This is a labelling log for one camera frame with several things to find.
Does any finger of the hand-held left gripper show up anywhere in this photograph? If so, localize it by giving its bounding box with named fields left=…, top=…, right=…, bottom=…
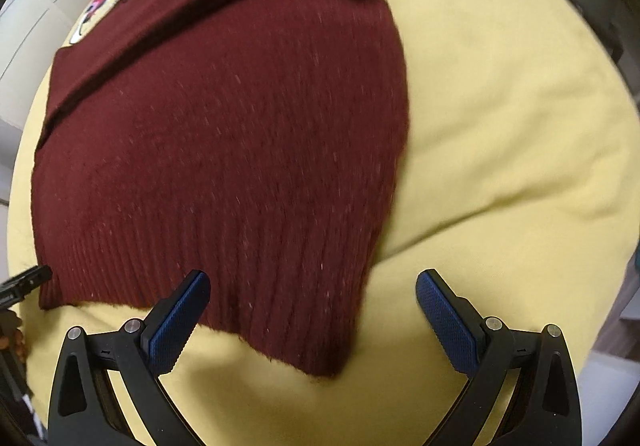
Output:
left=0, top=266, right=53, bottom=309

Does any dark red knitted sweater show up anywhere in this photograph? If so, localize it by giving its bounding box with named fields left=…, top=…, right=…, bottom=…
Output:
left=30, top=0, right=412, bottom=379

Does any person's left hand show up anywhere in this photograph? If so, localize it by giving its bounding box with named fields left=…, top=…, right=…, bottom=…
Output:
left=0, top=310, right=26, bottom=363

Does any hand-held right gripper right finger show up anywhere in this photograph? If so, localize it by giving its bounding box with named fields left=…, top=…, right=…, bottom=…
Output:
left=416, top=269, right=583, bottom=446

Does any white wardrobe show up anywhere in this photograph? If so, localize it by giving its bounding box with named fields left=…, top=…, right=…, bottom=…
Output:
left=0, top=0, right=132, bottom=207

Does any yellow dinosaur printed blanket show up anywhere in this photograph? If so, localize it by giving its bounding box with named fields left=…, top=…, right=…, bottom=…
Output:
left=9, top=0, right=640, bottom=446

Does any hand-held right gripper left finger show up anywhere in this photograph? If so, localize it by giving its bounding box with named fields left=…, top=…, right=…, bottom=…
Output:
left=47, top=270, right=211, bottom=446

